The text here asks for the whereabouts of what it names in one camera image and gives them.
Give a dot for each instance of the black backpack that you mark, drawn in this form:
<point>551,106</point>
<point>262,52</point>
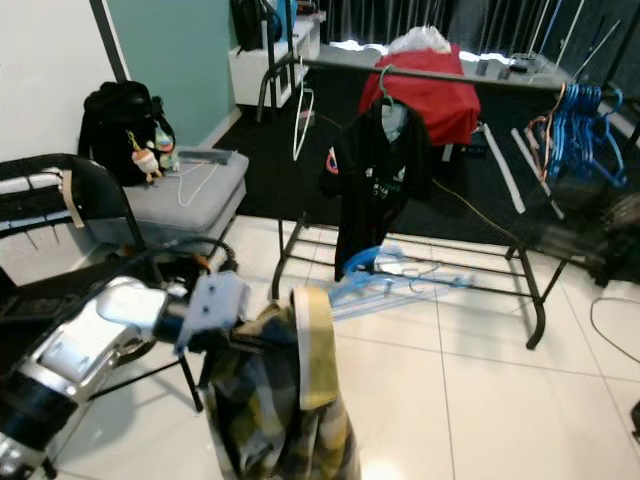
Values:
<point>115,125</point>

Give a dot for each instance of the blue spray bottle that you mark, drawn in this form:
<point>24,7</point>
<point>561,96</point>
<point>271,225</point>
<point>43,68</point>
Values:
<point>282,15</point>

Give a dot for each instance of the white plastic bag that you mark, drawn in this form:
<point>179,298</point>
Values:
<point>420,40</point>

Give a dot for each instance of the green hanger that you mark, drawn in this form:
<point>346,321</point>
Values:
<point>382,85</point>

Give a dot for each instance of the grey window bench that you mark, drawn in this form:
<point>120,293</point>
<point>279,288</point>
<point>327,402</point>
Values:
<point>335,58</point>

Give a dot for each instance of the black remote control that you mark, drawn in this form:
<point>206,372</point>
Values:
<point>30,306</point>

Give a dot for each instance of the bunch of blue hangers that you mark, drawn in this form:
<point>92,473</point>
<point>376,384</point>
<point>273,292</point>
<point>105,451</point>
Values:
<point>575,130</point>

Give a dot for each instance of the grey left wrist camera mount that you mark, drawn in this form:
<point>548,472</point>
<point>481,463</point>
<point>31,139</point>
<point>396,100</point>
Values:
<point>215,305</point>

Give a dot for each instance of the grey storage ottoman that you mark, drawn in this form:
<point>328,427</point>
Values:
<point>200,215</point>

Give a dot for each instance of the pile of pale blue hangers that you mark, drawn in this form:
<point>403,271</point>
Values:
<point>400,285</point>

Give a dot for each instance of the white shelf unit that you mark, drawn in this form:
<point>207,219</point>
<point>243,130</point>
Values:
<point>255,80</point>

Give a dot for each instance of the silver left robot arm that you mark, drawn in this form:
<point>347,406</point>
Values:
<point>90,350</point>

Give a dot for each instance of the black metal clothes rack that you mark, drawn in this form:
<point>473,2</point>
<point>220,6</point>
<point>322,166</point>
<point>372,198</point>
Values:
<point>536,320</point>

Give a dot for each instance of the yellow black plaid shirt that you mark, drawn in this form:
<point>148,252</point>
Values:
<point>270,410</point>

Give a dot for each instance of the black folding chair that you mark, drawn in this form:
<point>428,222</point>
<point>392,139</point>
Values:
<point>105,220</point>

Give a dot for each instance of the white flat strip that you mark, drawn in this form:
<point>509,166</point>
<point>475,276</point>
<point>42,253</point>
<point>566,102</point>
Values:
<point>500,170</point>

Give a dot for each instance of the black carpet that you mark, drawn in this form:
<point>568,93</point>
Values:
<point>270,185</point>

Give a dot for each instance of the red cloth cover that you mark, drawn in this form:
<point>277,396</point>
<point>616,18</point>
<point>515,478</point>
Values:
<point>420,90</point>

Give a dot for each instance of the dark curtain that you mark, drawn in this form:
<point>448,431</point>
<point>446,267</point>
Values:
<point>460,20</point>

